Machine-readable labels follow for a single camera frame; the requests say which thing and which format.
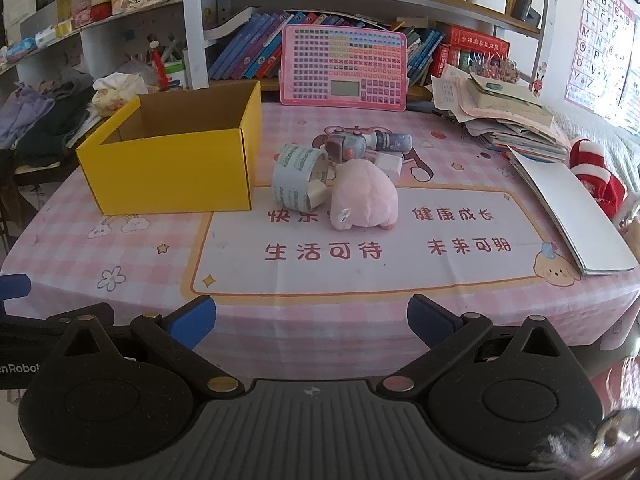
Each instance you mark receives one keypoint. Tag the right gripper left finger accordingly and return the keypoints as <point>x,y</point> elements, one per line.
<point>172,338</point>

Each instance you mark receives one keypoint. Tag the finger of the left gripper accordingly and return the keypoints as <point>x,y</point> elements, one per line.
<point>13,286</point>

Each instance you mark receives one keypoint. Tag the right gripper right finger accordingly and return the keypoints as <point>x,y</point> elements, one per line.
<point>449,338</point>

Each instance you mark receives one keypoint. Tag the pink plush toy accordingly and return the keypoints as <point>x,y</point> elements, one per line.
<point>362,196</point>

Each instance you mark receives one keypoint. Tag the white power adapter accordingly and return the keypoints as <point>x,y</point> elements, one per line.
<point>391,165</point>

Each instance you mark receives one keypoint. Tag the clear packing tape roll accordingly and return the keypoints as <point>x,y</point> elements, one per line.
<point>299,178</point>

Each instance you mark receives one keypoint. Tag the pink cartoon table mat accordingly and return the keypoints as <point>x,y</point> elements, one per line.
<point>295,297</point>

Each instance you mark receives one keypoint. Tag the pile of clothes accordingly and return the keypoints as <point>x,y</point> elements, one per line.
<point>38,123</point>

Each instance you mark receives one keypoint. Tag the yellow cardboard box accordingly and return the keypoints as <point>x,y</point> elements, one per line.
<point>177,152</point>

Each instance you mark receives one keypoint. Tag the floral tissue box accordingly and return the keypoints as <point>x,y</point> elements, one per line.
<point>114,91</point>

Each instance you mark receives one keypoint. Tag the red white striped plush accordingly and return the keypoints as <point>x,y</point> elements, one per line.
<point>587,163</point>

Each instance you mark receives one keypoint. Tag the stack of papers and books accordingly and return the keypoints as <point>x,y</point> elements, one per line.
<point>500,115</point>

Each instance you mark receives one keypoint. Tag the white green pen holder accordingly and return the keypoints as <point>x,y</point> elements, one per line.
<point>176,74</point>

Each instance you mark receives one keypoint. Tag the pink learning tablet toy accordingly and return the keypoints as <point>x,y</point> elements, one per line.
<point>340,66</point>

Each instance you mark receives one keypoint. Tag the red boxed books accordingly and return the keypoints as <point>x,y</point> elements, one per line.
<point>461,47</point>

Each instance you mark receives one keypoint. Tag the row of blue purple books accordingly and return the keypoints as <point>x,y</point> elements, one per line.
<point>254,50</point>

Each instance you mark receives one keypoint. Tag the alphabet wall poster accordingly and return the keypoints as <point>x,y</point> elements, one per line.
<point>604,78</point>

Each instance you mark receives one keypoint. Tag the white bookshelf frame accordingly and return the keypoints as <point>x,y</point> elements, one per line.
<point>101,47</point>

